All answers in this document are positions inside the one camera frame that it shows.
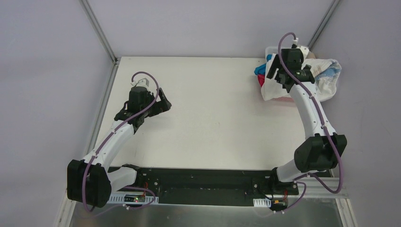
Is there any pink t shirt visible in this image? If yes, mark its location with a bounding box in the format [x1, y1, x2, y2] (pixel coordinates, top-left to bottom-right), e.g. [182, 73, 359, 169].
[257, 74, 265, 87]

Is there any left white cable duct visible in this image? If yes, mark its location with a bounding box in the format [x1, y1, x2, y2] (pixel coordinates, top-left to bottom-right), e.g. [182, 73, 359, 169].
[107, 192, 159, 205]

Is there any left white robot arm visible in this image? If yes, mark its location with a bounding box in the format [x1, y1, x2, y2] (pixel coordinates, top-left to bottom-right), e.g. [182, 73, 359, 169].
[67, 85, 172, 208]

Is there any beige t shirt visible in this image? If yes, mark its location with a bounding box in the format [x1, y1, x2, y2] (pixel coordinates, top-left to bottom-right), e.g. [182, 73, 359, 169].
[306, 51, 316, 59]

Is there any blue t shirt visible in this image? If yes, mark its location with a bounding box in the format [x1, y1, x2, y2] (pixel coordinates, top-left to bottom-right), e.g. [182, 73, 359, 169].
[254, 63, 267, 77]

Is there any white t shirt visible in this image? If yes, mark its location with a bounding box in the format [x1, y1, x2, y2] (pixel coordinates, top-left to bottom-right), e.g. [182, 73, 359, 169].
[261, 53, 342, 102]

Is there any white cable duct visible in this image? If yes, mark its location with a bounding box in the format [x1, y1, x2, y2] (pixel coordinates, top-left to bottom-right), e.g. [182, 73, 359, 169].
[253, 198, 271, 208]
[107, 192, 159, 205]

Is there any white plastic laundry basket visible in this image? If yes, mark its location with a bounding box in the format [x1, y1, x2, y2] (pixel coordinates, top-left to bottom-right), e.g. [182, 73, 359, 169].
[265, 46, 311, 103]

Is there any aluminium frame rail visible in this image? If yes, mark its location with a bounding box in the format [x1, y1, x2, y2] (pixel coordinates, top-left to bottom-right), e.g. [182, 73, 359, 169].
[65, 171, 349, 199]

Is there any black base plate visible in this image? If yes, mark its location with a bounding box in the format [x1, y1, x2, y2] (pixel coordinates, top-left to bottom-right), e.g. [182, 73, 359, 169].
[82, 163, 333, 208]

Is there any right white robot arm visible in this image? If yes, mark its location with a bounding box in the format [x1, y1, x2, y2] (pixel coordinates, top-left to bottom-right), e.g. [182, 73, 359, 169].
[266, 46, 347, 194]

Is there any right white cable duct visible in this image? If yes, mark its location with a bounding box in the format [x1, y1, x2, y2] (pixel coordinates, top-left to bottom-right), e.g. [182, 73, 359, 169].
[253, 198, 271, 208]

